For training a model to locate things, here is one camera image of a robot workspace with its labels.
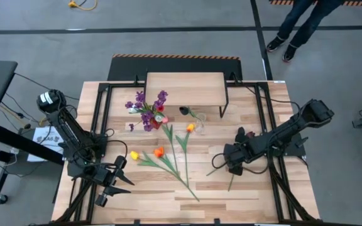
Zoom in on black floor mat striped edge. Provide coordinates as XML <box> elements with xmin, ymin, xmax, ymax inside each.
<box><xmin>106</xmin><ymin>53</ymin><xmax>243</xmax><ymax>82</ymax></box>
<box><xmin>268</xmin><ymin>0</ymin><xmax>362</xmax><ymax>6</ymax></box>

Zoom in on pale pink artificial tulip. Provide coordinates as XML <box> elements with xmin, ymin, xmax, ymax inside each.
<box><xmin>161</xmin><ymin>116</ymin><xmax>181</xmax><ymax>173</ymax></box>

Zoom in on yellow extension cord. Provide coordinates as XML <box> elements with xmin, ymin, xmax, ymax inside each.
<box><xmin>68</xmin><ymin>0</ymin><xmax>98</xmax><ymax>11</ymax></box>

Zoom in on purple artificial flower bunch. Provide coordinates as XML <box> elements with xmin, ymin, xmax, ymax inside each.
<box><xmin>124</xmin><ymin>90</ymin><xmax>169</xmax><ymax>132</ymax></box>

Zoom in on white printed paper sheet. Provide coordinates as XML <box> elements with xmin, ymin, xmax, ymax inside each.
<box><xmin>26</xmin><ymin>126</ymin><xmax>66</xmax><ymax>163</ymax></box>

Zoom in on dark red artificial tulip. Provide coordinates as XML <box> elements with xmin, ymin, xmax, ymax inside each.
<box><xmin>227</xmin><ymin>131</ymin><xmax>256</xmax><ymax>192</ymax></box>

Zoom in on black artificial tulip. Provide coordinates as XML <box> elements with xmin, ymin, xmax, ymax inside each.
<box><xmin>179</xmin><ymin>105</ymin><xmax>204</xmax><ymax>125</ymax></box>
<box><xmin>206</xmin><ymin>126</ymin><xmax>247</xmax><ymax>176</ymax></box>

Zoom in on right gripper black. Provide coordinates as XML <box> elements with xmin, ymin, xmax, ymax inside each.
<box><xmin>224</xmin><ymin>133</ymin><xmax>254</xmax><ymax>176</ymax></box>

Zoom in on person legs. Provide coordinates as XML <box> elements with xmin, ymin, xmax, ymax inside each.
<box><xmin>265</xmin><ymin>0</ymin><xmax>345</xmax><ymax>63</ymax></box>

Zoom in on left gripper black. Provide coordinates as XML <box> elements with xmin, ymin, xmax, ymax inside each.
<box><xmin>94</xmin><ymin>156</ymin><xmax>135</xmax><ymax>207</ymax></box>

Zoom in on clear glass vase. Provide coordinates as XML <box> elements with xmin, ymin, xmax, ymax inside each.
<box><xmin>194</xmin><ymin>112</ymin><xmax>207</xmax><ymax>136</ymax></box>

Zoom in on large orange artificial tulip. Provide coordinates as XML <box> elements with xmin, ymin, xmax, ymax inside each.
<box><xmin>153</xmin><ymin>146</ymin><xmax>200</xmax><ymax>202</ymax></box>

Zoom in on yellow red-tipped artificial tulip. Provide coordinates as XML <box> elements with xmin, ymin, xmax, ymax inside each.
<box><xmin>175</xmin><ymin>123</ymin><xmax>196</xmax><ymax>188</ymax></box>

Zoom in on wooden shelf black metal legs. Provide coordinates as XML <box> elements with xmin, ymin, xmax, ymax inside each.
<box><xmin>142</xmin><ymin>72</ymin><xmax>229</xmax><ymax>119</ymax></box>

